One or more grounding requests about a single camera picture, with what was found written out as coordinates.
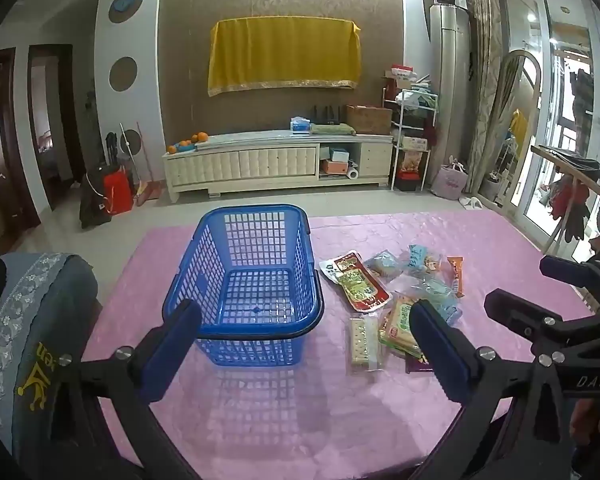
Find red and black hanging clothes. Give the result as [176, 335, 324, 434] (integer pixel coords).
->
[550, 175, 593, 242]

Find broom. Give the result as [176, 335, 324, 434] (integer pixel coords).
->
[132, 121, 161, 207]

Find red snack packet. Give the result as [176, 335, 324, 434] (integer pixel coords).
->
[320, 251, 392, 314]

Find patterned curtain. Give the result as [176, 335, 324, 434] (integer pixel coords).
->
[461, 0, 504, 197]

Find yellow snack packet green label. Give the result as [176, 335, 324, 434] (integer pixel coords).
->
[377, 295, 424, 359]

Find arched floor mirror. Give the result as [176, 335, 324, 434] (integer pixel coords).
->
[489, 50, 541, 207]

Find cream television cabinet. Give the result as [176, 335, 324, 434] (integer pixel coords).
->
[162, 130, 396, 204]

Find black router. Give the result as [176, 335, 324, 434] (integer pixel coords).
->
[313, 105, 344, 125]

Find pink tote bag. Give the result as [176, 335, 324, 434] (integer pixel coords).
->
[431, 157, 469, 201]

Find glass sliding door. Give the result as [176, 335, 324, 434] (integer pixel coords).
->
[499, 0, 600, 253]

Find light blue clear snack packet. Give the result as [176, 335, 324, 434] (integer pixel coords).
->
[364, 251, 402, 281]

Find white shelf rack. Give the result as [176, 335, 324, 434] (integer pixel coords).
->
[382, 72, 439, 192]

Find yellow television cover cloth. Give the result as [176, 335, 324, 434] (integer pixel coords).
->
[207, 17, 363, 98]

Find large clear snack packet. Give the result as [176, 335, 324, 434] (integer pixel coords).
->
[399, 275, 464, 324]

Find dark wooden door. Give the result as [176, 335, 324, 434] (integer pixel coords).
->
[0, 48, 42, 257]

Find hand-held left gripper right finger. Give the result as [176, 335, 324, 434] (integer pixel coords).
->
[409, 299, 572, 480]

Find beige cracker packet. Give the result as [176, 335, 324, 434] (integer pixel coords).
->
[348, 312, 386, 374]

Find blue plastic basket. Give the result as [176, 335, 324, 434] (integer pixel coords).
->
[162, 204, 325, 367]

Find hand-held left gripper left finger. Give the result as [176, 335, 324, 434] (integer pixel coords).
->
[46, 299, 203, 480]

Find purple snack packet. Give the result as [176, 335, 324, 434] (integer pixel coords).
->
[405, 352, 436, 375]

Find wooden clothes rack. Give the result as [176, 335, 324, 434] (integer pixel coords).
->
[530, 144, 600, 257]

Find green folded cloth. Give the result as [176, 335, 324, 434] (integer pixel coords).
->
[310, 123, 357, 137]

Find black bag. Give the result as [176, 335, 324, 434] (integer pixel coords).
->
[78, 162, 114, 230]

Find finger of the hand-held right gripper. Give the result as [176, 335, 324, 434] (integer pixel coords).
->
[483, 288, 600, 353]
[539, 255, 600, 293]

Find clear packet with blue print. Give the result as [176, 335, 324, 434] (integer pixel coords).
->
[407, 244, 444, 276]

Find orange stick snack packet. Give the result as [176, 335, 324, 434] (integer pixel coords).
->
[447, 256, 467, 299]

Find brown round wall disc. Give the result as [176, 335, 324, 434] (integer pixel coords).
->
[108, 56, 139, 93]

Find standing air conditioner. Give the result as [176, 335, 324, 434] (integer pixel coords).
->
[429, 2, 472, 196]

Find brown box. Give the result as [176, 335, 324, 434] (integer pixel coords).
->
[345, 105, 394, 136]

